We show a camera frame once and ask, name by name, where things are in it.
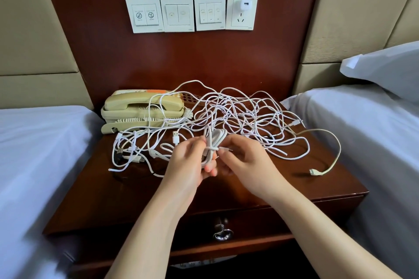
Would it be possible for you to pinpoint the person's left hand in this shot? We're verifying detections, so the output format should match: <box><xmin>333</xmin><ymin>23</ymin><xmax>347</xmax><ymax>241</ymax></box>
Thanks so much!
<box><xmin>157</xmin><ymin>135</ymin><xmax>219</xmax><ymax>206</ymax></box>

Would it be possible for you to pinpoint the person's right hand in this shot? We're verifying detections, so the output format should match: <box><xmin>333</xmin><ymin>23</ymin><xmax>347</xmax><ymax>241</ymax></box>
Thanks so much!
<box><xmin>216</xmin><ymin>133</ymin><xmax>296</xmax><ymax>206</ymax></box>

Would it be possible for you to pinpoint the white cable bundle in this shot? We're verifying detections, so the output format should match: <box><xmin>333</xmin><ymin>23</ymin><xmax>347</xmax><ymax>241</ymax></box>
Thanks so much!
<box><xmin>202</xmin><ymin>126</ymin><xmax>229</xmax><ymax>167</ymax></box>

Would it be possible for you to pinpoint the tangle of white cables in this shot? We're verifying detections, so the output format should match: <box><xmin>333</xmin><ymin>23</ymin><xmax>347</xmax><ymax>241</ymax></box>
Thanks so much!
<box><xmin>108</xmin><ymin>79</ymin><xmax>312</xmax><ymax>177</ymax></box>

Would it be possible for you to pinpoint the cream cable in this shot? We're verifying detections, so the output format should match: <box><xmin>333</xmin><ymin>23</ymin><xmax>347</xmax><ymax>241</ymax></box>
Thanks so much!
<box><xmin>295</xmin><ymin>128</ymin><xmax>343</xmax><ymax>177</ymax></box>

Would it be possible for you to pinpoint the dark wooden drawer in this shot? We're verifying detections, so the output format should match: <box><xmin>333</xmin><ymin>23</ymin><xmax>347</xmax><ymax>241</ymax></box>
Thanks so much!
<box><xmin>62</xmin><ymin>213</ymin><xmax>354</xmax><ymax>263</ymax></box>

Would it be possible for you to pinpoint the person's right forearm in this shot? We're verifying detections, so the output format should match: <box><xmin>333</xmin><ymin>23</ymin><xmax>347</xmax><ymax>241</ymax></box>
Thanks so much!
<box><xmin>268</xmin><ymin>180</ymin><xmax>402</xmax><ymax>279</ymax></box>

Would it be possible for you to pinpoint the person's left forearm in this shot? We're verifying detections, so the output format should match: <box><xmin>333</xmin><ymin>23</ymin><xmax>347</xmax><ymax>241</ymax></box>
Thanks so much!
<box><xmin>105</xmin><ymin>187</ymin><xmax>191</xmax><ymax>279</ymax></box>

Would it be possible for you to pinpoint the wooden nightstand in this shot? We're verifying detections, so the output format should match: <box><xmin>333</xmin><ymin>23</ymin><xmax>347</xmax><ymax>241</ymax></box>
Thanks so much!
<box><xmin>42</xmin><ymin>95</ymin><xmax>369</xmax><ymax>279</ymax></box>

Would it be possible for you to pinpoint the white crumpled bag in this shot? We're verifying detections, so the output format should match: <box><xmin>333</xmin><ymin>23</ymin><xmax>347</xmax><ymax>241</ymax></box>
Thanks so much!
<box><xmin>172</xmin><ymin>255</ymin><xmax>240</xmax><ymax>270</ymax></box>

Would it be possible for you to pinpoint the right bed white sheet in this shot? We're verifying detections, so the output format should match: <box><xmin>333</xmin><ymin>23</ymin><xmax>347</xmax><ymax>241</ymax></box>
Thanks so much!
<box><xmin>280</xmin><ymin>85</ymin><xmax>419</xmax><ymax>279</ymax></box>

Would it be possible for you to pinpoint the bed white sheet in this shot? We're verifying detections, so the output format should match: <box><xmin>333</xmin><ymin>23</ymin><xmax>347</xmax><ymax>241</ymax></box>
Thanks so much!
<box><xmin>0</xmin><ymin>105</ymin><xmax>106</xmax><ymax>279</ymax></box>
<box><xmin>280</xmin><ymin>85</ymin><xmax>419</xmax><ymax>279</ymax></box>

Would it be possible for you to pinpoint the left bed white sheet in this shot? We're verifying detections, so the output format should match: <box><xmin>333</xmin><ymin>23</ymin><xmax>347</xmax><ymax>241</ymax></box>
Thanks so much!
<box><xmin>0</xmin><ymin>105</ymin><xmax>106</xmax><ymax>279</ymax></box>

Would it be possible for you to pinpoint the white plug-in charger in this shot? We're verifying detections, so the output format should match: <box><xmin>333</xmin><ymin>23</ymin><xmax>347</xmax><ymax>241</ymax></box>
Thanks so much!
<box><xmin>234</xmin><ymin>0</ymin><xmax>252</xmax><ymax>14</ymax></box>

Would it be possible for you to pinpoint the white pillow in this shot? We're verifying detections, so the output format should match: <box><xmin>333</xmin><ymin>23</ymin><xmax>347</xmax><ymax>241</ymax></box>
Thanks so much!
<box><xmin>340</xmin><ymin>41</ymin><xmax>419</xmax><ymax>105</ymax></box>

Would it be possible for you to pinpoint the beige padded headboard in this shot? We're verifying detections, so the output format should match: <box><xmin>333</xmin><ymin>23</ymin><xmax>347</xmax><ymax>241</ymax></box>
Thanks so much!
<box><xmin>292</xmin><ymin>0</ymin><xmax>419</xmax><ymax>96</ymax></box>
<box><xmin>0</xmin><ymin>0</ymin><xmax>94</xmax><ymax>109</ymax></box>

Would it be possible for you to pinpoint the metal ring drawer handle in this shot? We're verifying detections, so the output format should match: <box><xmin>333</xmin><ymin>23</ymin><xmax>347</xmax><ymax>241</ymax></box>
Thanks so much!
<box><xmin>213</xmin><ymin>218</ymin><xmax>234</xmax><ymax>242</ymax></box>

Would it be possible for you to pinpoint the beige corded telephone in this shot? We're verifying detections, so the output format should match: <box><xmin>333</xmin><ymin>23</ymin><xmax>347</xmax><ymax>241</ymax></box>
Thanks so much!
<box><xmin>100</xmin><ymin>89</ymin><xmax>192</xmax><ymax>134</ymax></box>

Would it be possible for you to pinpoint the dark wooden wall panel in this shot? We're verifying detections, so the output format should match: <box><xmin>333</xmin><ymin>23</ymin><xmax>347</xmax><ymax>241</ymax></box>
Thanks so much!
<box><xmin>36</xmin><ymin>0</ymin><xmax>325</xmax><ymax>109</ymax></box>

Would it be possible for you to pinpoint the white double rocker wall switch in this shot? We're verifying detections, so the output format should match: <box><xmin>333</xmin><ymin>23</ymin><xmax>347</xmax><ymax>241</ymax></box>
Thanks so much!
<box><xmin>160</xmin><ymin>0</ymin><xmax>196</xmax><ymax>33</ymax></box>

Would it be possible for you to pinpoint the white triple rocker wall switch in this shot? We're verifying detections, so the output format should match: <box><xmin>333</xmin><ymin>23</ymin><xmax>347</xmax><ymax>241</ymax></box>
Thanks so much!
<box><xmin>194</xmin><ymin>0</ymin><xmax>227</xmax><ymax>32</ymax></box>

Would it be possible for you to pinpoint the white two-button wall switch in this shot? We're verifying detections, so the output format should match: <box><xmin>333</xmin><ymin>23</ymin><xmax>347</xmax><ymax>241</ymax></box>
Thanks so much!
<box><xmin>124</xmin><ymin>0</ymin><xmax>165</xmax><ymax>34</ymax></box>

